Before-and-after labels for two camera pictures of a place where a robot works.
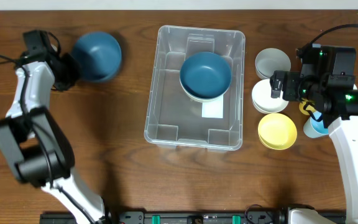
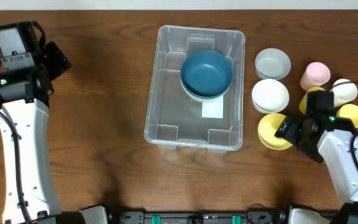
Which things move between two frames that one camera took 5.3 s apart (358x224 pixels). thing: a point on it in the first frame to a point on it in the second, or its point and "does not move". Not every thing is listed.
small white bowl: (262, 101) does not move
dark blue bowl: (99, 55) to (206, 73)
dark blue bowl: (205, 76) does not move
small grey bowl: (270, 60) does not move
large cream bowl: (206, 99) does not move
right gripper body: (284, 85) to (289, 130)
